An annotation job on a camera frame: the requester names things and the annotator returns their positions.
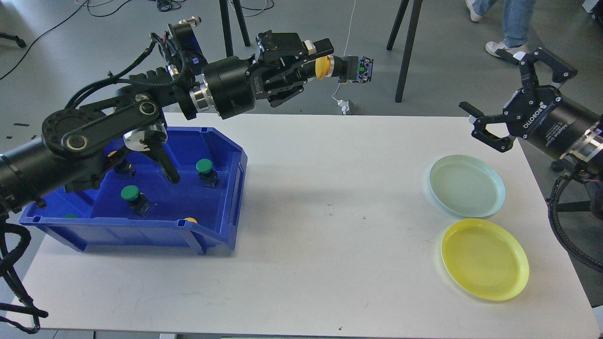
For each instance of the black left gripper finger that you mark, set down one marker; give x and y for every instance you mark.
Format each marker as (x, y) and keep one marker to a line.
(279, 53)
(280, 91)

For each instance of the yellow plate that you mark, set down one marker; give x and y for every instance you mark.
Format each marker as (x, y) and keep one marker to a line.
(485, 260)

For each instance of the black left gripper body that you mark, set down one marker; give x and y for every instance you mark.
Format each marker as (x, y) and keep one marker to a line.
(232, 85)

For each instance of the green push button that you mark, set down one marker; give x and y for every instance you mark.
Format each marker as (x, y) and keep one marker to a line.
(135, 199)
(208, 176)

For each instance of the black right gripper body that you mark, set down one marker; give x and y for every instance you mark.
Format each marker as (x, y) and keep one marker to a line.
(557, 126)

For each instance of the white power adapter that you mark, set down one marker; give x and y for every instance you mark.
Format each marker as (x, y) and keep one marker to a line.
(348, 107)

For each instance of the light green plate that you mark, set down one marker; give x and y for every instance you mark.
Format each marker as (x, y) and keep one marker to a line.
(466, 186)

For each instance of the black tripod legs right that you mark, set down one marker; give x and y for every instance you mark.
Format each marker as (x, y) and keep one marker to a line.
(409, 42)

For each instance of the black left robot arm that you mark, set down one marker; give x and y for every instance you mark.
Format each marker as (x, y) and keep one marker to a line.
(107, 120)

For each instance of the person legs in jeans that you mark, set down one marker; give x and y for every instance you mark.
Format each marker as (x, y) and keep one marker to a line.
(517, 15)

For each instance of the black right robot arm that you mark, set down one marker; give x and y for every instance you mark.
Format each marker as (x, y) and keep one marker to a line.
(580, 189)

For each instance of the blue plastic bin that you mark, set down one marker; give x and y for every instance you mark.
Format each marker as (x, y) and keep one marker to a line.
(105, 219)

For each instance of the yellow push button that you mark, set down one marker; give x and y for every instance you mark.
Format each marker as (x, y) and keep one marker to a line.
(354, 69)

